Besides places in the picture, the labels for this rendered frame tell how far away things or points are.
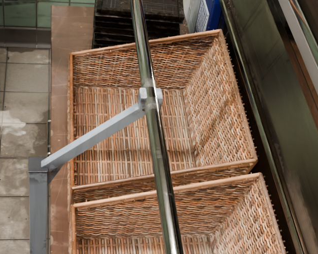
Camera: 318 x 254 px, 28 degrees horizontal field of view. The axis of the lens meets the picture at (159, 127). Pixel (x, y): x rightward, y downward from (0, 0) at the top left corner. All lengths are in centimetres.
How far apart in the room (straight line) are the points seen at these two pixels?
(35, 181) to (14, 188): 116
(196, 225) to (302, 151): 42
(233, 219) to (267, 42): 48
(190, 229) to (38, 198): 47
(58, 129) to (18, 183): 65
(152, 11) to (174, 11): 7
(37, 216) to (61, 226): 25
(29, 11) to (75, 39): 81
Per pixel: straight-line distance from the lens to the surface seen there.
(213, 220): 173
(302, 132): 148
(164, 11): 209
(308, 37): 107
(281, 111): 156
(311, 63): 105
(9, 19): 314
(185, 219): 170
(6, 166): 265
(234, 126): 178
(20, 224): 247
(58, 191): 183
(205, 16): 220
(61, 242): 173
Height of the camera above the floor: 202
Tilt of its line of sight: 45 degrees down
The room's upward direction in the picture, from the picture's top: 11 degrees clockwise
